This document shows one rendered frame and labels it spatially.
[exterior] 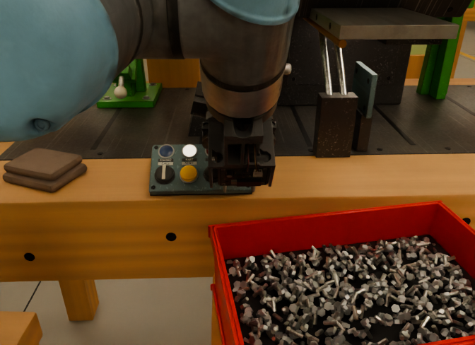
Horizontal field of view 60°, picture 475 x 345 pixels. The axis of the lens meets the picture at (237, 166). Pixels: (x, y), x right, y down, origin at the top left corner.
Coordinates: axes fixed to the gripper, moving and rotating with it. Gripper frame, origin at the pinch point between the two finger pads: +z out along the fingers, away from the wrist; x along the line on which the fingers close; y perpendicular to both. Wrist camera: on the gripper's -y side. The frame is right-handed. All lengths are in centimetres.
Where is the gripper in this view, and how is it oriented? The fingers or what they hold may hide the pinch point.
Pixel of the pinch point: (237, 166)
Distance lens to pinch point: 57.9
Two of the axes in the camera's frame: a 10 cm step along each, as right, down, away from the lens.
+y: 0.3, 8.9, -4.6
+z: -0.2, 4.6, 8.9
